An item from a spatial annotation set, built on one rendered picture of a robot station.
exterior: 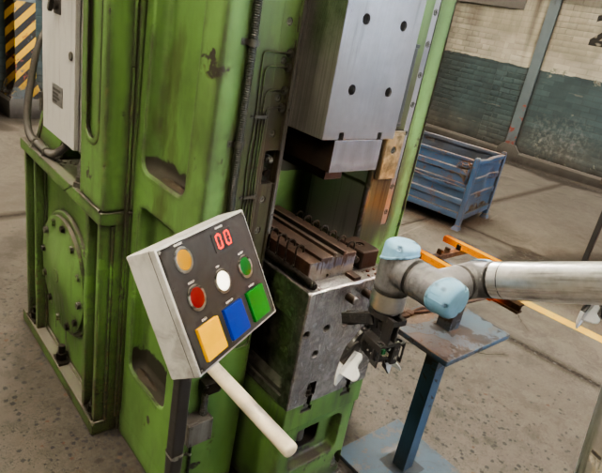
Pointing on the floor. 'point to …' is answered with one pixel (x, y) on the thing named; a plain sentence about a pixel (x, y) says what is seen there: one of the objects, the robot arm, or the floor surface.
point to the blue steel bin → (455, 177)
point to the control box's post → (180, 396)
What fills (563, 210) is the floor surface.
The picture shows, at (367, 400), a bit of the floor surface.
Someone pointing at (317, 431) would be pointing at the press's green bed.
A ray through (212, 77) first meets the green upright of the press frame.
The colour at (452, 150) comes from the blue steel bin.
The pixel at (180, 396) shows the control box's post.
